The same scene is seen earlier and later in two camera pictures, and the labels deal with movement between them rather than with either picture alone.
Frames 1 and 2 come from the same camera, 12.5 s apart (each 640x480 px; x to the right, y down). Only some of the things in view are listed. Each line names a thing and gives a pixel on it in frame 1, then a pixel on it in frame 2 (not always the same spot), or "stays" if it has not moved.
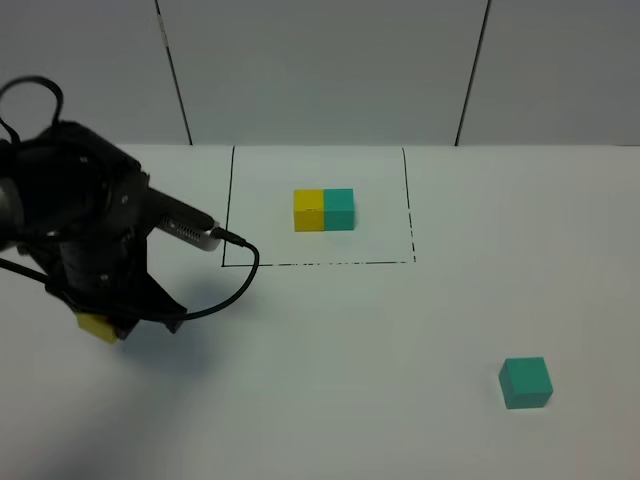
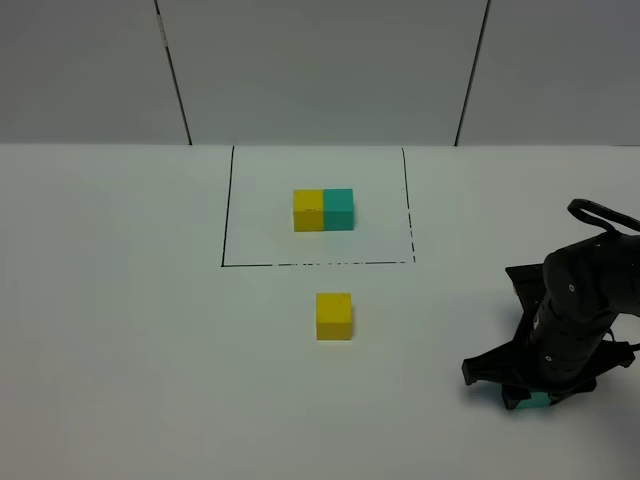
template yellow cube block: (309, 210) stays
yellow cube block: (97, 326) to (334, 316)
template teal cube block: (339, 213) stays
